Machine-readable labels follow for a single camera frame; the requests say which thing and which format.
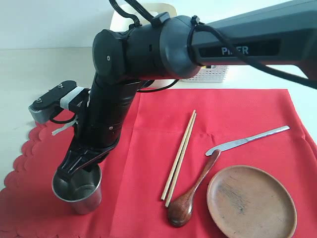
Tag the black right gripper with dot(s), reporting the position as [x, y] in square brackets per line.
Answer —
[99, 125]

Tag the red scalloped table cloth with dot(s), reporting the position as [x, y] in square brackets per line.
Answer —
[135, 172]

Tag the stainless steel table knife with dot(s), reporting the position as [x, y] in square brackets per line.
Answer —
[235, 143]

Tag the cream plastic storage bin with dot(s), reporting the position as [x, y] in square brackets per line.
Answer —
[121, 24]

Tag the stainless steel cup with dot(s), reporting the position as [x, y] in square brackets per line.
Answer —
[82, 192]

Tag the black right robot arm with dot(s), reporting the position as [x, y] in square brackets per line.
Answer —
[280, 40]

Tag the dark wooden spoon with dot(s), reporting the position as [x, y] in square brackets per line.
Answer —
[180, 210]

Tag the white perforated plastic basket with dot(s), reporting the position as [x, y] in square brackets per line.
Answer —
[211, 74]

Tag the round wooden plate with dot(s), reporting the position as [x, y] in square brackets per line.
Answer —
[247, 202]

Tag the wooden chopstick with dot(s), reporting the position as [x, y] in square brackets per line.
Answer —
[178, 167]
[173, 168]

